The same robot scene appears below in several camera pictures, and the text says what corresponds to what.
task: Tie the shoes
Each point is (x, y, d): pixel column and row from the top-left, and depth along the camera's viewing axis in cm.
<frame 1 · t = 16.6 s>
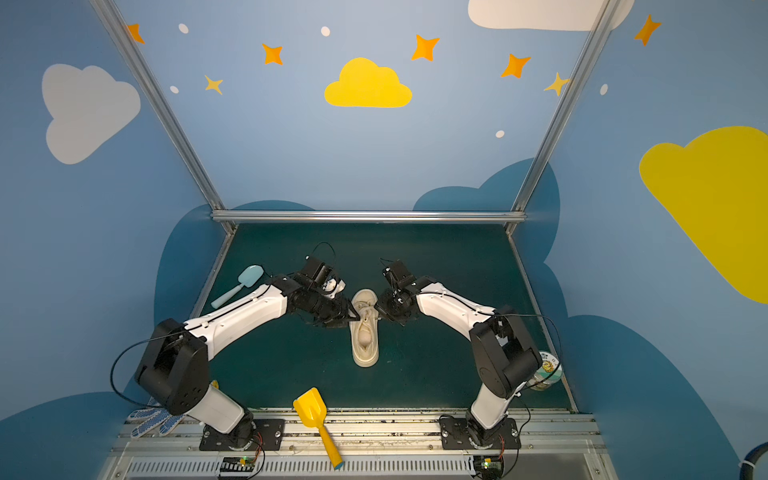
left hand: (354, 317, 83), fingers open
right hand: (378, 309, 89), fingers closed
white canvas sneaker: (369, 357, 84), point 5 cm above the table
light blue toy spatula: (247, 278, 107), on the table
yellow toy shovel: (311, 409, 80), on the table

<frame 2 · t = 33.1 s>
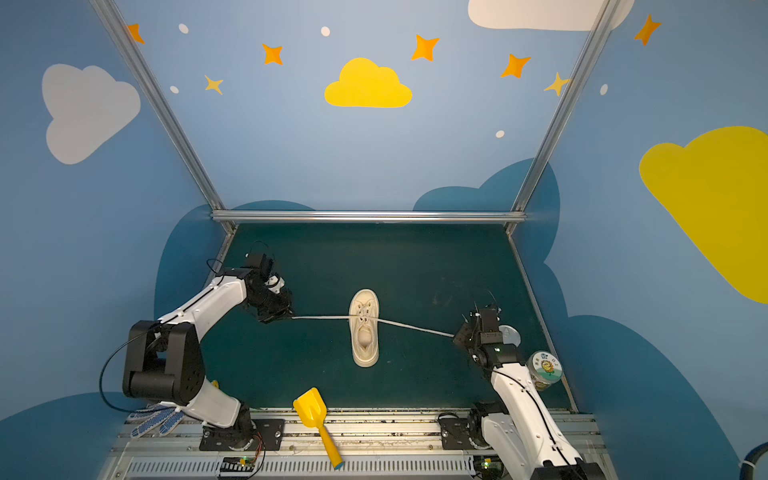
left hand: (292, 312, 89), fingers closed
right hand: (467, 330, 85), fingers closed
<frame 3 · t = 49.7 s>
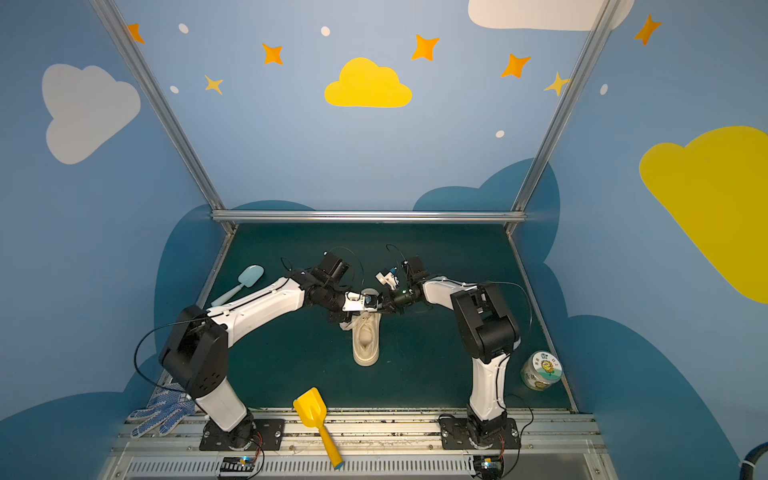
left hand: (354, 304, 88), fingers closed
right hand: (370, 308, 90), fingers closed
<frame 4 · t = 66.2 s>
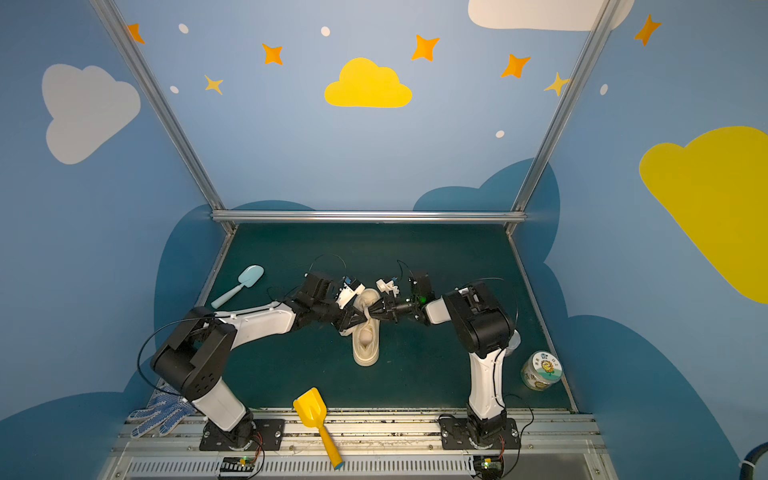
left hand: (364, 314, 89), fingers closed
right hand: (367, 314, 87), fingers closed
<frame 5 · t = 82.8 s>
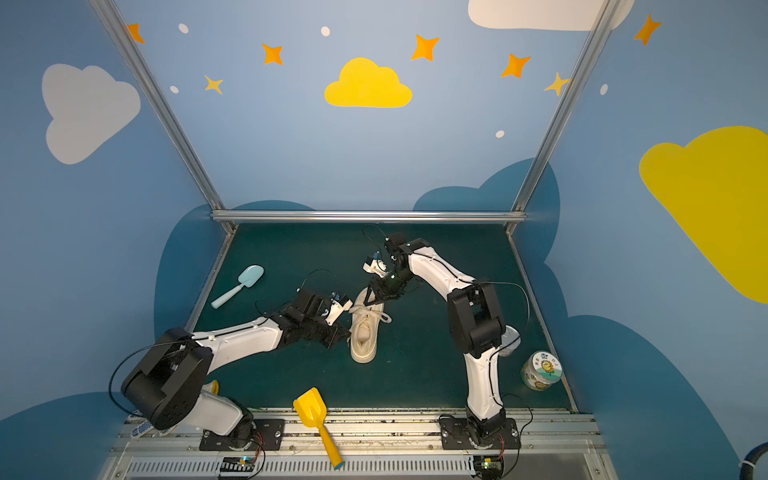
left hand: (348, 331, 88), fingers closed
right hand: (373, 299, 89), fingers open
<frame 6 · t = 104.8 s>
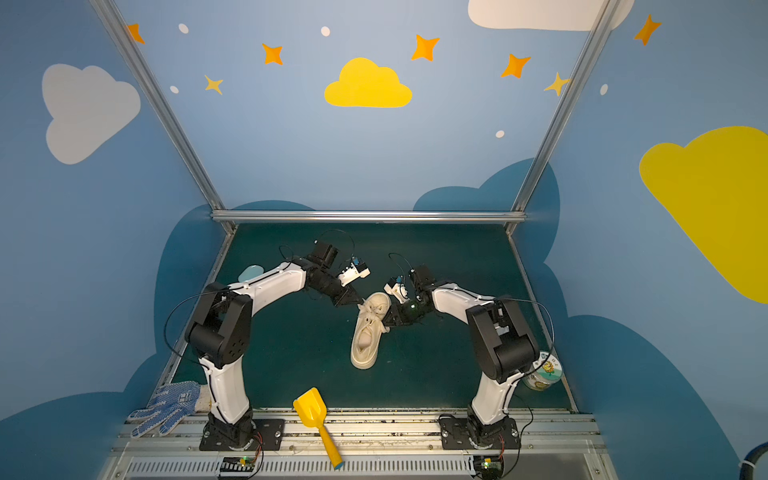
left hand: (357, 297, 93), fingers closed
right hand: (387, 321, 90), fingers closed
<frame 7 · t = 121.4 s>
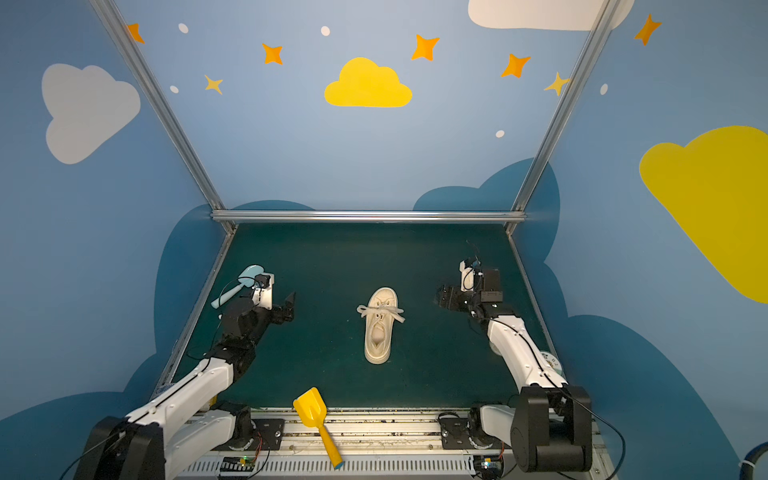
left hand: (274, 289, 85), fingers open
right hand: (453, 289, 88), fingers open
white canvas sneaker: (381, 316, 90), point 8 cm above the table
